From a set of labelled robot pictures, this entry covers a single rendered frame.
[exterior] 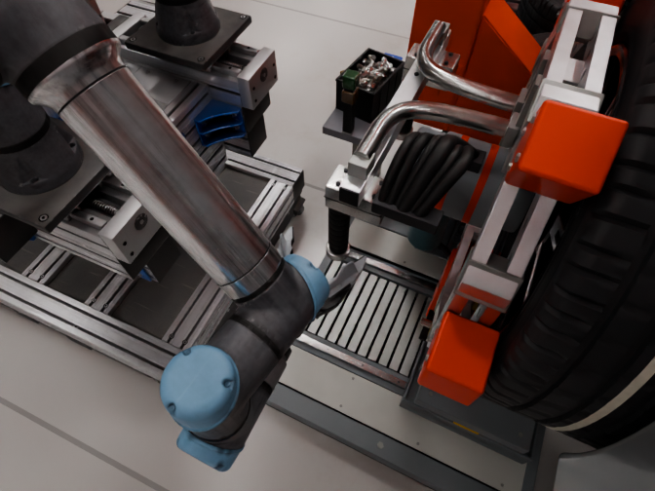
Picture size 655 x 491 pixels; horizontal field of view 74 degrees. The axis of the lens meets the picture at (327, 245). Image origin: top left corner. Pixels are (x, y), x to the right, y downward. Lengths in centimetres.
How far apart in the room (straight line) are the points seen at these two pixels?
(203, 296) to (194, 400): 96
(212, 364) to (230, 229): 13
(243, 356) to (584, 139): 39
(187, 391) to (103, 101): 27
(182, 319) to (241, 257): 94
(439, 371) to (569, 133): 31
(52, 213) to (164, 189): 48
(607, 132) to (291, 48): 229
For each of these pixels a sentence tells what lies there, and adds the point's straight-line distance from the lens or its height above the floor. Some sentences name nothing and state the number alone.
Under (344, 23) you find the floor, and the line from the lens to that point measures 284.
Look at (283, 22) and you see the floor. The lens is 286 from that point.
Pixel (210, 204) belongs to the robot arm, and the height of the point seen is 109.
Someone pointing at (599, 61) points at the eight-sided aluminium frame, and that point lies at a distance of 63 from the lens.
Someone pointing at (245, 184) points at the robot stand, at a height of 21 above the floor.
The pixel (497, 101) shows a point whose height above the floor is 100.
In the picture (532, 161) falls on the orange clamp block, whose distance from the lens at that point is 45.
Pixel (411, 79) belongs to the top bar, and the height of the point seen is 98.
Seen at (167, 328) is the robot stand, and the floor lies 21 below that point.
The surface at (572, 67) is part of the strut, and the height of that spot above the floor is 109.
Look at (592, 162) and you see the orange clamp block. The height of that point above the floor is 114.
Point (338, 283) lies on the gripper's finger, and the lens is 66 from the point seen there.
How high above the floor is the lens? 143
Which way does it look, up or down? 57 degrees down
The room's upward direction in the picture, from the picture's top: straight up
